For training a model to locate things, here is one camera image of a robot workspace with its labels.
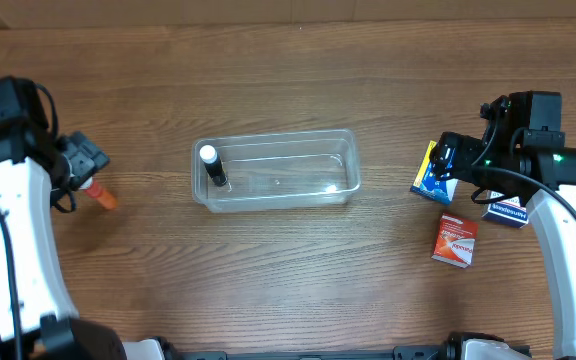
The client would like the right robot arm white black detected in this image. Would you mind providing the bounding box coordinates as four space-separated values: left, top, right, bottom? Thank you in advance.
429 91 576 359

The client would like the black tube white cap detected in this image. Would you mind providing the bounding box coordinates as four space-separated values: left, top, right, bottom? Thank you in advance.
199 145 228 187

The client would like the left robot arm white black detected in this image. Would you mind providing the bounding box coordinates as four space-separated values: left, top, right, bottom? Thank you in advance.
0 76 175 360

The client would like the red Panadol box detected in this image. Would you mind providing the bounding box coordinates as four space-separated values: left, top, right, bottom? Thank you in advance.
431 213 478 268

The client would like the orange tube white cap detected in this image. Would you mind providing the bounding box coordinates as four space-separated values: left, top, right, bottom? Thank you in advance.
80 177 118 210

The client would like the clear plastic container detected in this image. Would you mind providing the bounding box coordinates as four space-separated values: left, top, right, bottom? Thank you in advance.
191 129 362 213

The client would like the blue Vicks VapoDrops box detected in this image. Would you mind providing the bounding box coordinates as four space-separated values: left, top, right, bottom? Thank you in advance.
410 141 458 205

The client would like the white Hansaplast plaster box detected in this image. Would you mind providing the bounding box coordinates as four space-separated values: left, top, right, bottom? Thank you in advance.
482 197 529 228

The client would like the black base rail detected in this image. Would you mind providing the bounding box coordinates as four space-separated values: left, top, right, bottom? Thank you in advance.
177 344 532 360

